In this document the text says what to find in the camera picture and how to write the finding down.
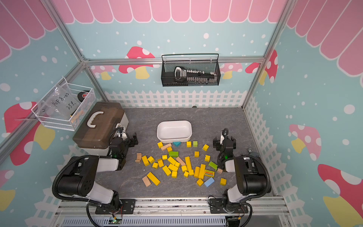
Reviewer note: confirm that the long yellow block bottom left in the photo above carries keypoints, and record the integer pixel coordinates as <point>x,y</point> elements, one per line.
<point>153,178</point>

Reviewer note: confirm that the white oval plastic tub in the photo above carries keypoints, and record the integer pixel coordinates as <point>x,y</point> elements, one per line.
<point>174,131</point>

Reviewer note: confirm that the teal triangular block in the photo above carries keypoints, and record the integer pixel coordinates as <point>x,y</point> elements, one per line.
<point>177,143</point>

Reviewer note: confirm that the rainbow striped block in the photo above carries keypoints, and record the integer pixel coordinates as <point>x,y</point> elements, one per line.
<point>209,173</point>

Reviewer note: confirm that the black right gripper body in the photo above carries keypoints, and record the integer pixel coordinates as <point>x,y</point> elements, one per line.
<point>219,147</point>

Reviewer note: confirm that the brown small block left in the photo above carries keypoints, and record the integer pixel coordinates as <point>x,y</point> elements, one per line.
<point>139,157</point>

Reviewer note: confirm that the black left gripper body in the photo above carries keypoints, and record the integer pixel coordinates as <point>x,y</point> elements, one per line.
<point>129,144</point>

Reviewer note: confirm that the light blue block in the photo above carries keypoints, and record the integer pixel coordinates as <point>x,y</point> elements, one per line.
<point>209,182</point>

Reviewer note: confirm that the clear wire wall basket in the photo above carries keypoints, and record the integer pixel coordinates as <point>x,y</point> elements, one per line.
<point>60,107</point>

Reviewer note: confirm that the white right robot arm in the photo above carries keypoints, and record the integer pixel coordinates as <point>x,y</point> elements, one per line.
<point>252,177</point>

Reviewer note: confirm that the brown lidded storage box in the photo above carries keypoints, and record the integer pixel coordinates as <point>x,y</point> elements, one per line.
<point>94,133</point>

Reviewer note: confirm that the long yellow block upright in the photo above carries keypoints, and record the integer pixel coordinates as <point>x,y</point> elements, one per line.
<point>202,171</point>

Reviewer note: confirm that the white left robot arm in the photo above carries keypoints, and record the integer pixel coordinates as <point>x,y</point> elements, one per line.
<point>76,180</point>

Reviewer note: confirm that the tan wooden block bottom left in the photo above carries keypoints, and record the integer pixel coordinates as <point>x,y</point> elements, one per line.
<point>146,181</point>

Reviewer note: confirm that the green slanted block right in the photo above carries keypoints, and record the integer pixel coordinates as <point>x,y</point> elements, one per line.
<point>213,165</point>

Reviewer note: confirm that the green rectangular block centre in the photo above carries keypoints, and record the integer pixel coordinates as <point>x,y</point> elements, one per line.
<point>174,154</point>

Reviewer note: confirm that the yellow cube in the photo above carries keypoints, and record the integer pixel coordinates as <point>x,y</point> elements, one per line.
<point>205,147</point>
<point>223,182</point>

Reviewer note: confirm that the black tape roll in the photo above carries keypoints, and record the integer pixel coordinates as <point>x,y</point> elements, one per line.
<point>82,95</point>

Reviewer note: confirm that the black wire mesh basket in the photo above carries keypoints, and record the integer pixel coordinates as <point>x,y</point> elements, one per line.
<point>186,70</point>

